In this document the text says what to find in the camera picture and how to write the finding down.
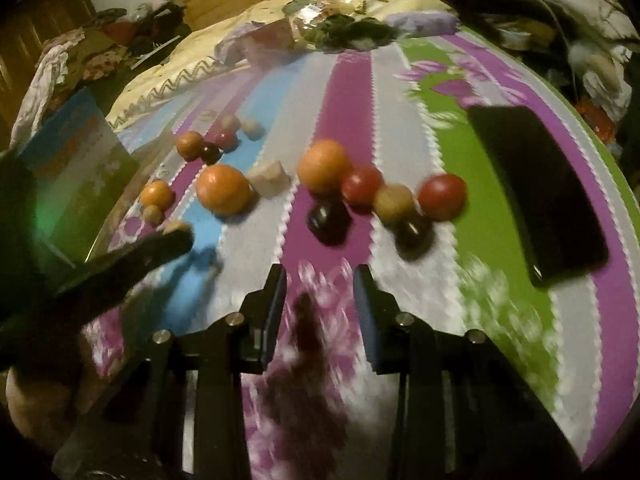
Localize beige zigzag quilt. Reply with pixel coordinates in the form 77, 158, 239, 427
107, 0, 451, 128

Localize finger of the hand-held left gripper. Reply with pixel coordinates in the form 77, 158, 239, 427
55, 230, 194, 322

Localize clear plastic bag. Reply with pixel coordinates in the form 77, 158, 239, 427
282, 0, 341, 46

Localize lavender cloth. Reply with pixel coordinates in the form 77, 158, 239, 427
385, 10, 461, 38

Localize wooden wardrobe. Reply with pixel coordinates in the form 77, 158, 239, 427
0, 0, 96, 151

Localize pink packet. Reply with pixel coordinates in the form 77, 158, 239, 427
215, 20, 296, 66

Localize red bag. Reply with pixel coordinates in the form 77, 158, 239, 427
575, 100, 621, 146

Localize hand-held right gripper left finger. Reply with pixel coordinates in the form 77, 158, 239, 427
52, 264, 288, 480

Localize dark leafy greens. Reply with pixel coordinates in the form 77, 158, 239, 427
305, 15, 401, 53

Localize grey cable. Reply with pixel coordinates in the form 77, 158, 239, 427
520, 0, 581, 101

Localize blue carton box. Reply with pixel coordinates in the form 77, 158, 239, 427
17, 87, 141, 266

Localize small red cherry tomato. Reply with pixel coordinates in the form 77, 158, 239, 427
214, 128, 240, 152

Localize pile of clothes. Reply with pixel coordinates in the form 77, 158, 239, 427
10, 0, 193, 136

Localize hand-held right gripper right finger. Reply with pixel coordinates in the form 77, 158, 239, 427
352, 264, 583, 480

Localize large orange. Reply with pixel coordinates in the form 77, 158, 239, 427
296, 139, 353, 196
195, 164, 253, 217

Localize person's left hand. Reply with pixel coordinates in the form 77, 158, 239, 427
4, 360, 98, 442

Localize pale peeled lychee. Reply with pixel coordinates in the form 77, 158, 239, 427
246, 160, 292, 198

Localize large tan longan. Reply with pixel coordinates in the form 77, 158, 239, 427
372, 184, 417, 224

